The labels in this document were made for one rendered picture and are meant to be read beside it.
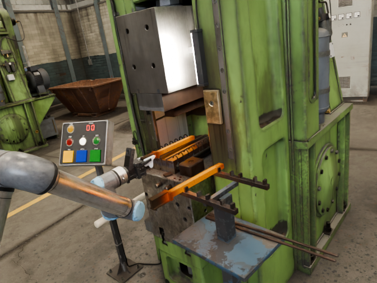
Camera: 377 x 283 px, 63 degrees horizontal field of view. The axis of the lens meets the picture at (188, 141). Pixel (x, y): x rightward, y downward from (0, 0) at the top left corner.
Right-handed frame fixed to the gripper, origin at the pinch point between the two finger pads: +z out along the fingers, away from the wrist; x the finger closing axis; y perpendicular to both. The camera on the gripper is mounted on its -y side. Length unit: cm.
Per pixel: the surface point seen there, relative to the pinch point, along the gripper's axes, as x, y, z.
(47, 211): -214, 104, 5
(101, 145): -42.3, -1.9, -4.4
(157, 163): -6.2, 9.2, 7.2
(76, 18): -861, -159, 471
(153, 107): -0.7, -24.2, 7.9
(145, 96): -5.8, -30.2, 7.9
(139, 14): 2, -70, 9
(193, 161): 15.6, 7.1, 14.5
